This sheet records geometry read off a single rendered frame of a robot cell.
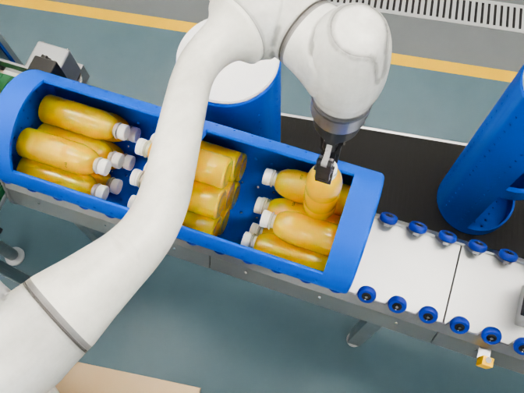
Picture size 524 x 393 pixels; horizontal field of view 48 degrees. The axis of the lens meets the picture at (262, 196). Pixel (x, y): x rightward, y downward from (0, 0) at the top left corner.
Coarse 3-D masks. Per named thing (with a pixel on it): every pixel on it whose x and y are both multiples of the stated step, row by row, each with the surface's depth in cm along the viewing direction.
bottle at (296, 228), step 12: (276, 216) 130; (288, 216) 128; (300, 216) 128; (276, 228) 129; (288, 228) 127; (300, 228) 127; (312, 228) 127; (324, 228) 127; (336, 228) 127; (288, 240) 129; (300, 240) 127; (312, 240) 127; (324, 240) 126; (324, 252) 127
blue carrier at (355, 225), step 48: (0, 96) 132; (96, 96) 135; (0, 144) 132; (240, 144) 145; (48, 192) 137; (240, 192) 151; (192, 240) 133; (240, 240) 145; (336, 240) 120; (336, 288) 128
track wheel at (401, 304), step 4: (392, 296) 140; (396, 296) 140; (400, 296) 140; (388, 300) 141; (392, 300) 139; (396, 300) 139; (400, 300) 139; (404, 300) 139; (388, 304) 140; (392, 304) 140; (396, 304) 140; (400, 304) 139; (404, 304) 139; (392, 308) 140; (396, 308) 140; (400, 308) 140; (404, 308) 139; (396, 312) 141; (400, 312) 140
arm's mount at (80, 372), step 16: (80, 368) 133; (96, 368) 133; (64, 384) 132; (80, 384) 132; (96, 384) 132; (112, 384) 131; (128, 384) 131; (144, 384) 131; (160, 384) 131; (176, 384) 131
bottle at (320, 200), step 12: (312, 168) 115; (312, 180) 114; (336, 180) 113; (312, 192) 116; (324, 192) 114; (336, 192) 115; (312, 204) 121; (324, 204) 119; (336, 204) 125; (312, 216) 128; (324, 216) 127
